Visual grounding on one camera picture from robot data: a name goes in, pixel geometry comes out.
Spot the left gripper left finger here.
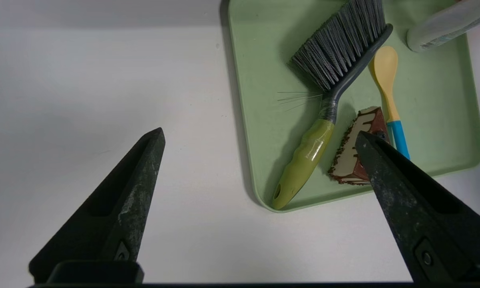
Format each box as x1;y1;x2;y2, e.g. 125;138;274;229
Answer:
29;128;166;284

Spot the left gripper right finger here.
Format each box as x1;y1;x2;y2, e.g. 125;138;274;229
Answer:
355;131;480;283

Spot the chocolate blueberry cake slice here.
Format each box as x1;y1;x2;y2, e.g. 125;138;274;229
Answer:
329;106;391;185

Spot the yellow spoon with blue handle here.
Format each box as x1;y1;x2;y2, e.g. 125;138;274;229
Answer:
368;46;410;160

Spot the grey brush with green handle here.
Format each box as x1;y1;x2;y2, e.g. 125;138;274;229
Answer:
272;0;394;210

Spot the green plastic tray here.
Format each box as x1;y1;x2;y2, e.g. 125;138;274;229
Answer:
228;0;480;213

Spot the white plastic bottle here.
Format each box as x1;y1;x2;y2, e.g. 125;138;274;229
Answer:
406;0;480;53

